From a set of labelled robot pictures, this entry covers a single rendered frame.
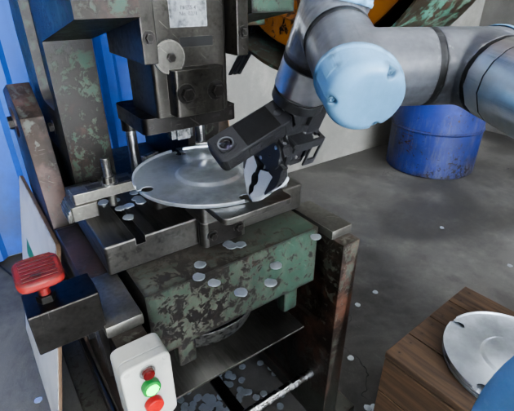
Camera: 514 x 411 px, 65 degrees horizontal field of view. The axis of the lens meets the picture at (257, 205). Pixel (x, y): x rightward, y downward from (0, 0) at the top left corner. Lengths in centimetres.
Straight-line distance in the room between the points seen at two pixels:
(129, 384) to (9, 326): 118
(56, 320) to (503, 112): 59
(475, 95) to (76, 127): 80
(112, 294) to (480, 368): 78
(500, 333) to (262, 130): 83
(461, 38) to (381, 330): 128
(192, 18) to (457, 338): 90
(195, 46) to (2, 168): 137
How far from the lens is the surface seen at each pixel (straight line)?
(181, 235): 79
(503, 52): 41
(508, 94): 37
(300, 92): 51
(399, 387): 108
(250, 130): 53
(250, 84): 237
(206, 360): 104
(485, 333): 115
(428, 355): 107
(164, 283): 73
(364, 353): 150
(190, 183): 74
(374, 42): 40
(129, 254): 76
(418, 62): 41
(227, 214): 64
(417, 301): 176
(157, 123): 77
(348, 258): 90
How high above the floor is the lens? 110
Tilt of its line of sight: 28 degrees down
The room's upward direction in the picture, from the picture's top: straight up
